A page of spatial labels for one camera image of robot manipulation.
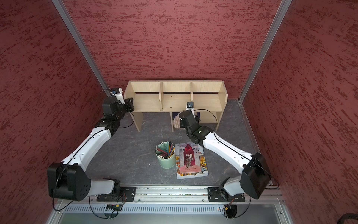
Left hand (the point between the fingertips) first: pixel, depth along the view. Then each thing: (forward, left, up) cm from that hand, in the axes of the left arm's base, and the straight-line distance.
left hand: (131, 101), depth 82 cm
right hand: (-7, -33, -6) cm, 34 cm away
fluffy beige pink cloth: (-7, -27, -10) cm, 30 cm away
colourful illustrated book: (-26, -36, -26) cm, 52 cm away
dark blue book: (-4, -26, -7) cm, 27 cm away
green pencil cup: (-29, -23, -24) cm, 44 cm away
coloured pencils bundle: (-23, -21, -16) cm, 36 cm away
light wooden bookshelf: (+5, -48, -1) cm, 48 cm away
